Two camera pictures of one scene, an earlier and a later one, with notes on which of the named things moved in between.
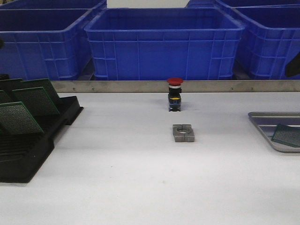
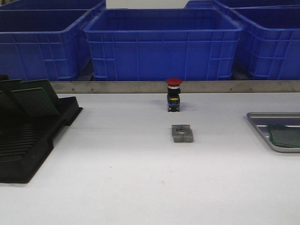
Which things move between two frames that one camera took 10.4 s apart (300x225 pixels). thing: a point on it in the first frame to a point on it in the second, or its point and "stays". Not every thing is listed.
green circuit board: (18, 117) to (281, 134)
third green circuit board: (37, 100) stays
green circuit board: (48, 86) stays
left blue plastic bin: (52, 43) stays
